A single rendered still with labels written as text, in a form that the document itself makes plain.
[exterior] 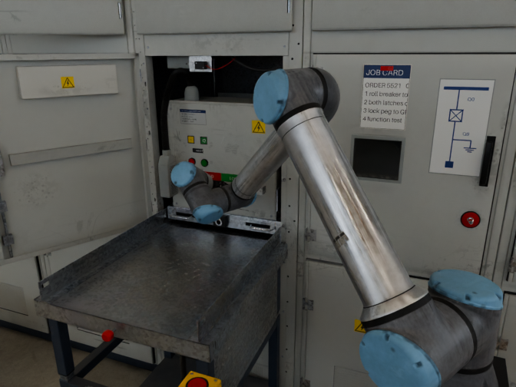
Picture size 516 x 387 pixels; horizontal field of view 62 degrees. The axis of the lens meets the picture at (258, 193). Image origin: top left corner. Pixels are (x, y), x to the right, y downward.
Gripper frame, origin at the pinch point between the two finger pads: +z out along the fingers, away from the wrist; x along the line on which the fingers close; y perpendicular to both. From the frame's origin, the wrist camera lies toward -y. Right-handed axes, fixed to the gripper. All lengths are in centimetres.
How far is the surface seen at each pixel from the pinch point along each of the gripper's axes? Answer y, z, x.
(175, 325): 16, -45, -46
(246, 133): 10.5, -8.3, 24.7
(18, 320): -133, 47, -81
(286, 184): 28.8, -3.1, 7.2
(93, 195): -48, -16, -9
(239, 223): 7.2, 9.8, -8.9
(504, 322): 109, 15, -29
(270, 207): 20.9, 6.6, -1.1
